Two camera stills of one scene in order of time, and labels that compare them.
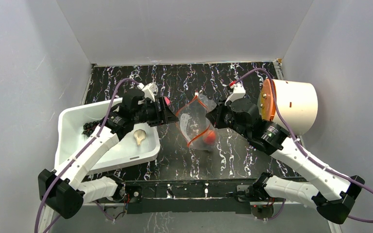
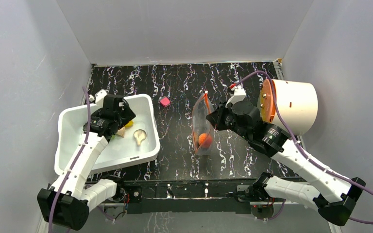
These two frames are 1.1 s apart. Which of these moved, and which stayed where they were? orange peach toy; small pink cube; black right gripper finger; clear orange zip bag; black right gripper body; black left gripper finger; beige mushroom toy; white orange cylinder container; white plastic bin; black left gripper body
Moved: orange peach toy; black left gripper finger; black left gripper body; clear orange zip bag
Stayed: white orange cylinder container; white plastic bin; small pink cube; black right gripper body; beige mushroom toy; black right gripper finger
